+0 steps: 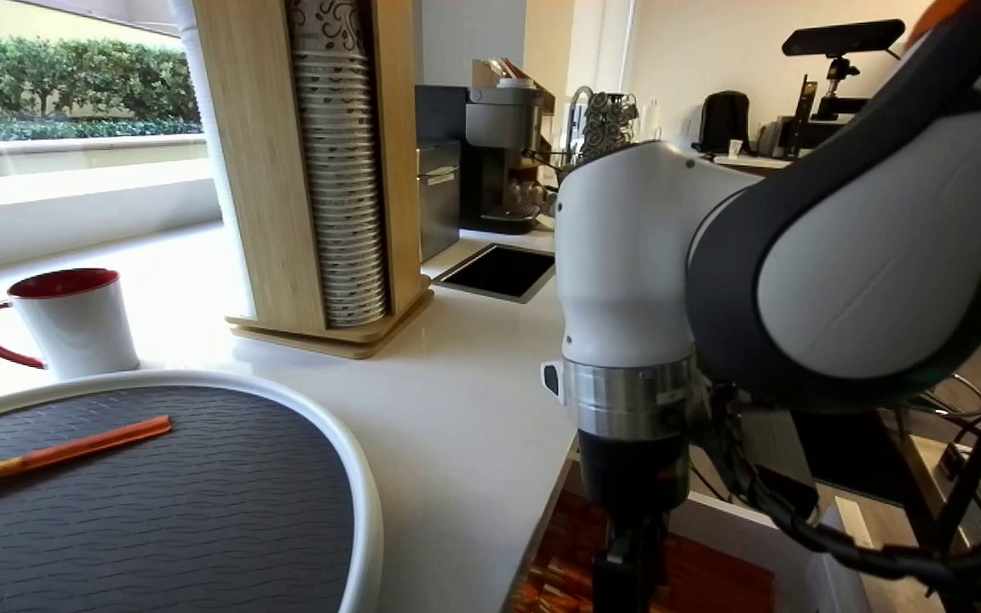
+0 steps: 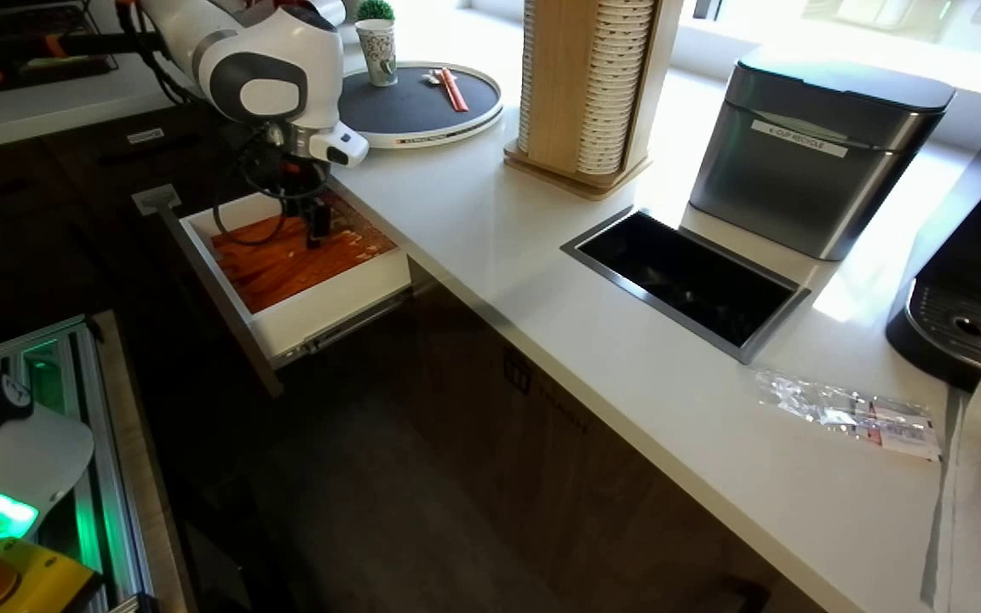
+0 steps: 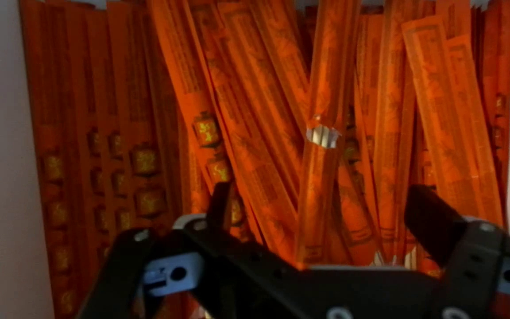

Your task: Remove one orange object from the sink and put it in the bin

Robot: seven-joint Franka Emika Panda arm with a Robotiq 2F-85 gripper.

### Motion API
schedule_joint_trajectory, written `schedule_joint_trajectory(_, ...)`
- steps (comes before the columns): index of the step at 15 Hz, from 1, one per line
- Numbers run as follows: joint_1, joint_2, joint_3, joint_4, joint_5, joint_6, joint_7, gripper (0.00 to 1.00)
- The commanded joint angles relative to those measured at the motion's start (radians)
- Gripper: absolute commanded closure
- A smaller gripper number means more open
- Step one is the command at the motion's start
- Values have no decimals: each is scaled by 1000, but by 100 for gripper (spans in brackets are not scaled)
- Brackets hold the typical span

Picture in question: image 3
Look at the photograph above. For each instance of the white drawer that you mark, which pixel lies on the white drawer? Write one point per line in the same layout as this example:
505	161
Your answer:
7	178

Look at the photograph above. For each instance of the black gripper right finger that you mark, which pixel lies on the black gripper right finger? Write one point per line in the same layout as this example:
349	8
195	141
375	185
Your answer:
468	267

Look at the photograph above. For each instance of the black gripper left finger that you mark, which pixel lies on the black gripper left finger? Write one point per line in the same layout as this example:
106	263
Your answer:
149	278

